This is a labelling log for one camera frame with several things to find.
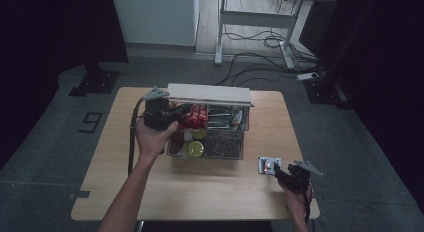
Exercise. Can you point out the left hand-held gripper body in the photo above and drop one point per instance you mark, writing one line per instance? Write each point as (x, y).
(156, 113)

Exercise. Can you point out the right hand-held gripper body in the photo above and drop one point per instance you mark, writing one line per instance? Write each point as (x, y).
(298, 177)

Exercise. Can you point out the red snack packet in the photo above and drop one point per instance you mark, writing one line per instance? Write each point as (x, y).
(189, 118)
(202, 116)

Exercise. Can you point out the silver foil packet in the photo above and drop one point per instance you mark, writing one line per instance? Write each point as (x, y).
(266, 165)

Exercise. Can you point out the person's right hand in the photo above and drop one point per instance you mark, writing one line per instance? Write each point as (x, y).
(295, 202)

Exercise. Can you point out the person's left hand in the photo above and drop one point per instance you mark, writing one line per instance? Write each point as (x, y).
(151, 140)

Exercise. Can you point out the dark red packet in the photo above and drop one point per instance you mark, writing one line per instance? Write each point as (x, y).
(176, 142)

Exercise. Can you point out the yellow-green round can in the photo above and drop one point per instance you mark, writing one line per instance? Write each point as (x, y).
(196, 149)
(199, 134)

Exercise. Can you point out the pile of assorted flat packets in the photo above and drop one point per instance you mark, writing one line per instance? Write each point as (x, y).
(226, 118)

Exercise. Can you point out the pile of dark small clips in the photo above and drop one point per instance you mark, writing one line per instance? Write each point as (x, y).
(224, 144)

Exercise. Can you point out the black stand base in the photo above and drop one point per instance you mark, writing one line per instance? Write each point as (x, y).
(328, 92)
(96, 80)

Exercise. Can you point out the white cabinet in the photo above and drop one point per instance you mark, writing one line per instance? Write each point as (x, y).
(156, 17)

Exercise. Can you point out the white power strip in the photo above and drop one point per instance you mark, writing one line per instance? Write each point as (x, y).
(307, 76)

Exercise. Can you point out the dark curtain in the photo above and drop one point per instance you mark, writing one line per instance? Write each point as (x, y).
(383, 75)
(50, 58)

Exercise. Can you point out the white desk frame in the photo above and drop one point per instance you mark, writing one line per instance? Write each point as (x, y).
(260, 18)

